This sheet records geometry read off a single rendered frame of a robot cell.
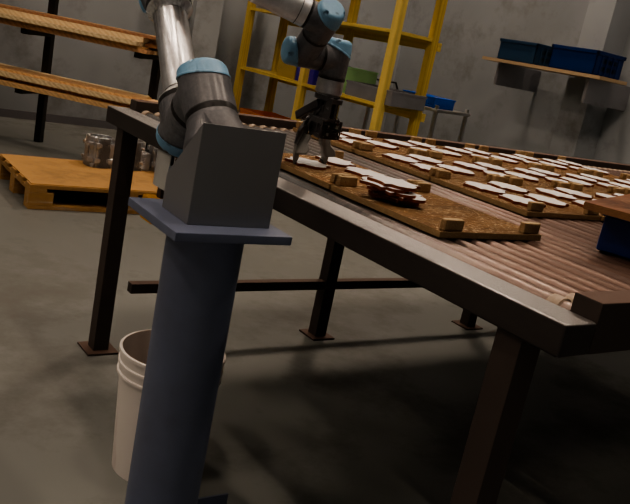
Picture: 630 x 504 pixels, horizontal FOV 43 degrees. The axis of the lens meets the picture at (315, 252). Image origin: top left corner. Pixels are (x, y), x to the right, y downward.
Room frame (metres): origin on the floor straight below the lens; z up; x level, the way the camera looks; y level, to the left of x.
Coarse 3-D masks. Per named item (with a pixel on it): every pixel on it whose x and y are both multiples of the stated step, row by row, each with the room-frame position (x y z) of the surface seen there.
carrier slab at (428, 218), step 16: (336, 192) 2.00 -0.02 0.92; (352, 192) 1.97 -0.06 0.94; (368, 192) 2.02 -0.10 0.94; (416, 192) 2.18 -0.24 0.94; (384, 208) 1.85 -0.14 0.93; (400, 208) 1.88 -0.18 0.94; (416, 208) 1.93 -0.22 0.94; (432, 208) 1.97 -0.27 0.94; (448, 208) 2.02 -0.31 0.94; (464, 208) 2.07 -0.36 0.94; (416, 224) 1.76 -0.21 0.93; (432, 224) 1.76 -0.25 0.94; (464, 224) 1.84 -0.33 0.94; (480, 224) 1.89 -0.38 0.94; (496, 224) 1.93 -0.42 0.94; (512, 224) 1.98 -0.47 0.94
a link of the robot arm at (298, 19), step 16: (256, 0) 2.06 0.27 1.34; (272, 0) 2.05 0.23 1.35; (288, 0) 2.06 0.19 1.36; (304, 0) 2.08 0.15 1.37; (336, 0) 2.11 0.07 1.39; (288, 16) 2.08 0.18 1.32; (304, 16) 2.08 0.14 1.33; (320, 16) 2.07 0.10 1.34; (336, 16) 2.07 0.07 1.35; (304, 32) 2.13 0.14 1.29; (320, 32) 2.10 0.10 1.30
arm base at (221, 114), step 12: (192, 108) 1.69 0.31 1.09; (204, 108) 1.68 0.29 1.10; (216, 108) 1.68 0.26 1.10; (228, 108) 1.70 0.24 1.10; (192, 120) 1.68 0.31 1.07; (204, 120) 1.66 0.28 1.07; (216, 120) 1.65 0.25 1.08; (228, 120) 1.66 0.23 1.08; (240, 120) 1.72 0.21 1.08; (192, 132) 1.65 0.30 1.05
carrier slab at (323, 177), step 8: (288, 168) 2.19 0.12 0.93; (296, 168) 2.17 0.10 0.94; (304, 168) 2.20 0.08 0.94; (336, 168) 2.33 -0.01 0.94; (344, 168) 2.36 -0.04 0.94; (304, 176) 2.12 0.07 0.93; (312, 176) 2.09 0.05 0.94; (320, 176) 2.12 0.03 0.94; (328, 176) 2.14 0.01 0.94; (320, 184) 2.06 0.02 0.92; (328, 184) 2.03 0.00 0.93; (360, 184) 2.12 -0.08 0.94
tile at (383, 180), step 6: (372, 180) 1.94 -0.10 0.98; (378, 180) 1.93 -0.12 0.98; (384, 180) 1.93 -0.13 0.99; (390, 180) 1.95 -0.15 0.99; (396, 180) 1.97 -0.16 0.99; (402, 180) 2.00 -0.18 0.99; (384, 186) 1.89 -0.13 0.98; (390, 186) 1.90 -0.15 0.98; (396, 186) 1.90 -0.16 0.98; (402, 186) 1.90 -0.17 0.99; (408, 186) 1.92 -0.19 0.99; (414, 186) 1.94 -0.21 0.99
